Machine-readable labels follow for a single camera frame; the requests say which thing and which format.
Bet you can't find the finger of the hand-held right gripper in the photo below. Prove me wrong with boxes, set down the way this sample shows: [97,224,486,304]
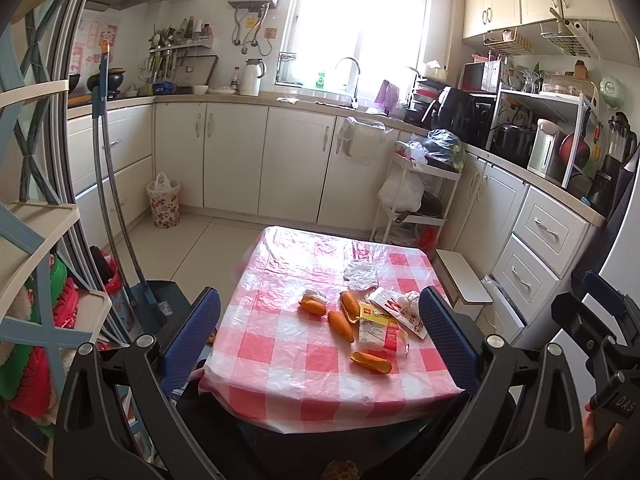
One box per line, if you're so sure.
[582,270,640,320]

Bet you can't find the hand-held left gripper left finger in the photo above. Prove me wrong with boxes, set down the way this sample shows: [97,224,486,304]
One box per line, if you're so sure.
[52,287,223,480]

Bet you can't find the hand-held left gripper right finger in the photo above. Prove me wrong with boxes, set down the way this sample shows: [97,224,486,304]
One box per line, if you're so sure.
[415,286,588,480]

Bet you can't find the white red paper wrapper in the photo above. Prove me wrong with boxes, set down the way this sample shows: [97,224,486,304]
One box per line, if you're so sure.
[367,286,430,340]

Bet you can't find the orange bun front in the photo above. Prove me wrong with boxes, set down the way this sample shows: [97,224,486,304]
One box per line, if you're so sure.
[349,350,393,375]

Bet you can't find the blue floral bin red bag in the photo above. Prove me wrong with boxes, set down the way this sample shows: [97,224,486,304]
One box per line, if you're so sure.
[90,245,136,333]

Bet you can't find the white floral trash bin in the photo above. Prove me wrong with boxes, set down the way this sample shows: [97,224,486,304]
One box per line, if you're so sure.
[146,172,182,229]

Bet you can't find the person's right hand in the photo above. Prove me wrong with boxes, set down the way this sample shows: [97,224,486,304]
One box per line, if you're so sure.
[582,410,624,456]

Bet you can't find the white stool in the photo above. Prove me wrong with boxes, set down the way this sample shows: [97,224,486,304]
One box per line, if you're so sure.
[435,249,493,307]

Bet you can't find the clear snack bag yellow label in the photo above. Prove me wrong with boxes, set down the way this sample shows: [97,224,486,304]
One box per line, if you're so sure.
[357,302,410,358]

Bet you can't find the pink checkered plastic tablecloth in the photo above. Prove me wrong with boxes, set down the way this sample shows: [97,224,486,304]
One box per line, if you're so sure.
[197,225,463,433]

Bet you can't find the black blender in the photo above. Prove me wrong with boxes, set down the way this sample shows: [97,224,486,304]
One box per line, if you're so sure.
[587,112,638,216]

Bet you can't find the clear pink printed plastic wrapper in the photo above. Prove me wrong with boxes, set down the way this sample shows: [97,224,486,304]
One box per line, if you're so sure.
[351,240,387,266]

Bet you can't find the black frying pan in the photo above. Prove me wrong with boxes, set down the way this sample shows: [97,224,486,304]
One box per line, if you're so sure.
[392,192,445,223]

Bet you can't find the red pot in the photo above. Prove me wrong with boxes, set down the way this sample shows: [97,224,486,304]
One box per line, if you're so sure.
[559,131,591,171]

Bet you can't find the white plastic bag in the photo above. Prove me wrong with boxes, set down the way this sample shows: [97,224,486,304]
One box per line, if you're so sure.
[377,167,426,212]

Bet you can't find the white electric water boiler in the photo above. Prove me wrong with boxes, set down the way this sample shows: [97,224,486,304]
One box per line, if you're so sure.
[527,119,561,181]

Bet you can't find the white trolley cart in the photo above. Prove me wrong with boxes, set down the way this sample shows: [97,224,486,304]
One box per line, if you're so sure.
[370,140,468,256]

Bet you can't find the black toaster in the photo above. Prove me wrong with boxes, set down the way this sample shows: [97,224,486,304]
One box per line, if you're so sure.
[492,124,536,168]

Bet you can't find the red green cloth items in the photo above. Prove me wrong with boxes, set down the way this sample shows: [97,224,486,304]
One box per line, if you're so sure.
[0,255,81,441]

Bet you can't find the patterned brown slipper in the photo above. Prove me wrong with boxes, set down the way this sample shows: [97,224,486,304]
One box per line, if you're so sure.
[320,460,358,480]

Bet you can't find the small clear plastic bag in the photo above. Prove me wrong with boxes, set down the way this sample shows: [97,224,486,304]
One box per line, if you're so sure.
[395,141,430,170]

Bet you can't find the dark bag of vegetables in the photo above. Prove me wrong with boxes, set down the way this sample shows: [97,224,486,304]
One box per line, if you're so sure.
[422,129,466,171]

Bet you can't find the beige blue shelf rack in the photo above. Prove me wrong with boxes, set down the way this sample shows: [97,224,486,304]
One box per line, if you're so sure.
[0,77,113,441]

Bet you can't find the white counter shelf rack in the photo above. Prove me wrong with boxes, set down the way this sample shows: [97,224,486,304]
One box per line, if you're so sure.
[485,82,601,188]

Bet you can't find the white lower kitchen cabinets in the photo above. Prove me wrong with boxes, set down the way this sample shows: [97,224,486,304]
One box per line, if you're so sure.
[65,92,606,341]

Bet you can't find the white hanging door bin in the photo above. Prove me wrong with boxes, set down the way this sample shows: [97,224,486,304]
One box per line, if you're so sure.
[342,116,396,165]

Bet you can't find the black oven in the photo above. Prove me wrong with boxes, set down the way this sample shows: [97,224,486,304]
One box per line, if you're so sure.
[470,92,498,148]

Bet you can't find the black air fryer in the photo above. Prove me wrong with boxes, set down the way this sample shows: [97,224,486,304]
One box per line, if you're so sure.
[430,86,478,133]

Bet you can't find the black red stacked drawers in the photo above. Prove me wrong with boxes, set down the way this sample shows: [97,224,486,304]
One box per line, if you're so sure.
[407,77,443,126]

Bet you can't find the red appliance box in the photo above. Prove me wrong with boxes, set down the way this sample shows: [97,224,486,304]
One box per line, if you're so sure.
[460,62,503,92]

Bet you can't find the white thermos jug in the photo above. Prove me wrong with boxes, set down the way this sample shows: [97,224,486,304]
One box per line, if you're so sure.
[239,58,267,97]

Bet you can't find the chrome faucet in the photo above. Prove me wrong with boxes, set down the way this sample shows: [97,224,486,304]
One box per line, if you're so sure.
[334,56,362,109]

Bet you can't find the kitchen window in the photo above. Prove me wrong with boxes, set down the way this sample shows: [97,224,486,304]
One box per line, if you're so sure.
[287,0,441,96]

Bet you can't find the green round wall holder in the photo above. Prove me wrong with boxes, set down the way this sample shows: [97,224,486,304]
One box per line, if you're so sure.
[599,76,626,111]

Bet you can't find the white wire hanging basket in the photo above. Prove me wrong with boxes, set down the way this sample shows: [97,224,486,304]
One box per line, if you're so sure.
[540,7,601,58]
[482,27,535,56]

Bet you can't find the blue dustpan with handle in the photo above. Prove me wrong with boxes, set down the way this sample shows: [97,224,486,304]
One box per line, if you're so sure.
[90,40,151,291]

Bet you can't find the chrome wall rack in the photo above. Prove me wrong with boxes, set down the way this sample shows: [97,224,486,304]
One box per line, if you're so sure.
[275,52,297,86]

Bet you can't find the wall utensil rack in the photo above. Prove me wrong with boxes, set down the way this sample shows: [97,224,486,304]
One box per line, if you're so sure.
[147,17,216,86]

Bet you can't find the pink wall poster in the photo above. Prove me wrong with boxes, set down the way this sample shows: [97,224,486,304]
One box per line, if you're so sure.
[70,10,123,91]

